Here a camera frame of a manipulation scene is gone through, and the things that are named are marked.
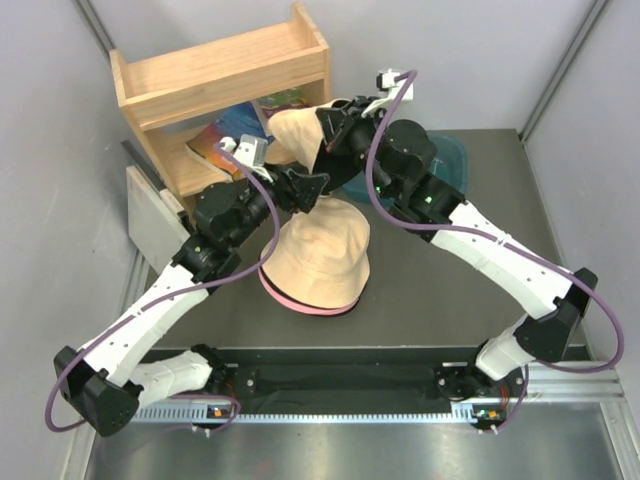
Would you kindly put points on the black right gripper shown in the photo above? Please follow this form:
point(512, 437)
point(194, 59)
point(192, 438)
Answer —
point(338, 126)

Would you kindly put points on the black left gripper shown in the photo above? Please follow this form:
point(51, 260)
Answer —
point(304, 190)

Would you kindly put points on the beige baseball cap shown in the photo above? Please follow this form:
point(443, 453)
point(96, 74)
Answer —
point(299, 131)

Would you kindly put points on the beige bucket hat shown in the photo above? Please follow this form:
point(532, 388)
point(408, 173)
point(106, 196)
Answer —
point(320, 264)

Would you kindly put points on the black hat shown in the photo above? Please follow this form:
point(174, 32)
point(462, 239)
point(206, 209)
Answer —
point(345, 311)

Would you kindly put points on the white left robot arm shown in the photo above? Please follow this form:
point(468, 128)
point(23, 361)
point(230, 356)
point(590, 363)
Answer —
point(106, 380)

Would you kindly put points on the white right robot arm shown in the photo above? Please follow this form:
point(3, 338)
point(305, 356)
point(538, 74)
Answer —
point(554, 299)

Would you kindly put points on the green purple paperback book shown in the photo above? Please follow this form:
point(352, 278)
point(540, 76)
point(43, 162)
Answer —
point(293, 98)

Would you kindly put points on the blue orange paperback book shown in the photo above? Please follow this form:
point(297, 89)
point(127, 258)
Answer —
point(232, 122)

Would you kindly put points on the teal plastic basin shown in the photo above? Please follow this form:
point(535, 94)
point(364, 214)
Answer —
point(450, 164)

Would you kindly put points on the grey flat board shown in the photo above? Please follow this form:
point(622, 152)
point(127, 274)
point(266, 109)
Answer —
point(157, 222)

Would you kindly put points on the wooden bookshelf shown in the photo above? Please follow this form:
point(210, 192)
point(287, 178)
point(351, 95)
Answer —
point(182, 85)

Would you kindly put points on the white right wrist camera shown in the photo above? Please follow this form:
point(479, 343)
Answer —
point(391, 84)

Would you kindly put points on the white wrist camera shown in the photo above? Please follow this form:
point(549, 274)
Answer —
point(249, 151)
point(391, 84)

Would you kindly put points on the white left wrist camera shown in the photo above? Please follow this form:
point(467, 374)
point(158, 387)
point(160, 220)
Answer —
point(249, 151)

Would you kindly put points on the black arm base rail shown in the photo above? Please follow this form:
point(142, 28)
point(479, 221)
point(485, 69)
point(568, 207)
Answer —
point(354, 380)

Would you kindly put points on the grey slotted cable duct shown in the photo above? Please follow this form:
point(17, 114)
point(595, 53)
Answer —
point(209, 413)

